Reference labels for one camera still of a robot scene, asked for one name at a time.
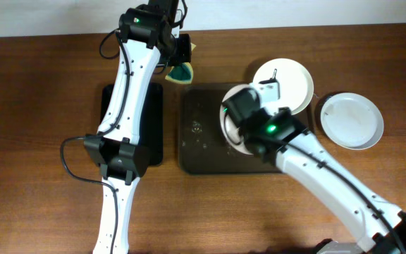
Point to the green and yellow sponge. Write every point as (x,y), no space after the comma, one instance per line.
(181,71)

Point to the white plate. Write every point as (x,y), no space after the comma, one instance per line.
(283,83)
(237,106)
(351,121)

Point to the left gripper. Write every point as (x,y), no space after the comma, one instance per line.
(187,51)

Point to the black rectangular sponge tray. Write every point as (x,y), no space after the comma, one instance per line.
(149,148)

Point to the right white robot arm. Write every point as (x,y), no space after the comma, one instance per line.
(280,139)

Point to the dark brown serving tray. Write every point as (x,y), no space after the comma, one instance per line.
(202,146)

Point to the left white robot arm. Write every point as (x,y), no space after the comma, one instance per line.
(148,37)

